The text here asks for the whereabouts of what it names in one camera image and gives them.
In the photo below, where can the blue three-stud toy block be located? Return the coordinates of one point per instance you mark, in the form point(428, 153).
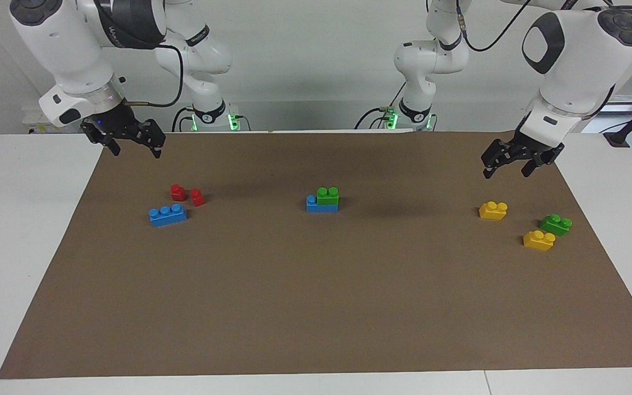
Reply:
point(168, 215)
point(311, 204)

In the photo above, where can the green two-stud toy block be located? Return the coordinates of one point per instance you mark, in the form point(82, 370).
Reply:
point(328, 196)
point(556, 225)

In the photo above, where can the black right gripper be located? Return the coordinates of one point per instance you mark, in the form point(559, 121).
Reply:
point(121, 126)

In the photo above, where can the grey metal rail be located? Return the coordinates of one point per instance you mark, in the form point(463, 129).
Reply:
point(631, 100)

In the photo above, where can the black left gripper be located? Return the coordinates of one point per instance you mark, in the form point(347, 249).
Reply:
point(519, 148)

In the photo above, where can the yellow two-stud toy block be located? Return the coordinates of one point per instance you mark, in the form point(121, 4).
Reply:
point(539, 241)
point(493, 211)

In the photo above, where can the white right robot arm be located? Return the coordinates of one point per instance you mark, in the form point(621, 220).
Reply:
point(63, 49)

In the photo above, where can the brown table mat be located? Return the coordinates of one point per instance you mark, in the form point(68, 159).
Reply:
point(316, 296)

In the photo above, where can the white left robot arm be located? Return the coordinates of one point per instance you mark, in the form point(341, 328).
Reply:
point(574, 60)

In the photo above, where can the red small toy block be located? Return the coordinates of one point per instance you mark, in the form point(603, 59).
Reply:
point(198, 198)
point(178, 192)

